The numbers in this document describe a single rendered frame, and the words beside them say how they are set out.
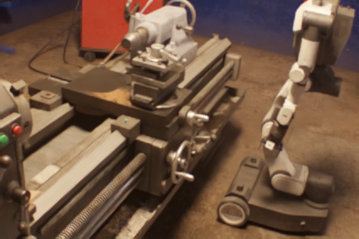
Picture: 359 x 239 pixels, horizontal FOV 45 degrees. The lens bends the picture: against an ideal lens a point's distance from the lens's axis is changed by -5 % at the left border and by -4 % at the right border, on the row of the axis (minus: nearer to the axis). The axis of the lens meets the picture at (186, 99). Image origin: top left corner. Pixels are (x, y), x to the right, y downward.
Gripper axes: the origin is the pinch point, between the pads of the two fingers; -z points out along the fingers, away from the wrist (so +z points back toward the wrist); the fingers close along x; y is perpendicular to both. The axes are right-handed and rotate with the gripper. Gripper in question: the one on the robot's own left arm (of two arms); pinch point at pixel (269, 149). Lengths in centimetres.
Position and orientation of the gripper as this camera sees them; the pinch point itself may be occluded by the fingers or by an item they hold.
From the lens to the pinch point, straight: 254.1
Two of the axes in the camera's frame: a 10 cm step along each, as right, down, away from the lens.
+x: -8.9, -4.1, 2.0
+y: -3.6, 3.7, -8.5
